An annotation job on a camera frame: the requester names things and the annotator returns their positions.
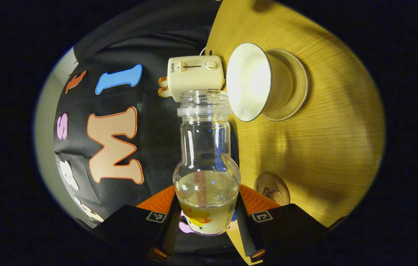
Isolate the cream saucer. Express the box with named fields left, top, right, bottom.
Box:
left=261, top=49, right=309, bottom=122

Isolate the clear glass water bottle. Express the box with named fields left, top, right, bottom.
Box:
left=173, top=90, right=241, bottom=236

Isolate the round cork coaster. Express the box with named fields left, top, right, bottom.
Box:
left=254, top=173, right=290, bottom=206

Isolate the black backdrop cloth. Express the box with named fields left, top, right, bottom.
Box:
left=54, top=0, right=239, bottom=255

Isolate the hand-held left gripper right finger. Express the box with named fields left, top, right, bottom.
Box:
left=233, top=184, right=339, bottom=261

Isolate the cream teacup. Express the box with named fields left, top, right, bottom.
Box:
left=226, top=42, right=294, bottom=122

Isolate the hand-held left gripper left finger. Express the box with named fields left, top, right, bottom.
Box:
left=94, top=185, right=182, bottom=261

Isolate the cream toaster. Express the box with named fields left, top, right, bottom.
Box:
left=167, top=55, right=226, bottom=102

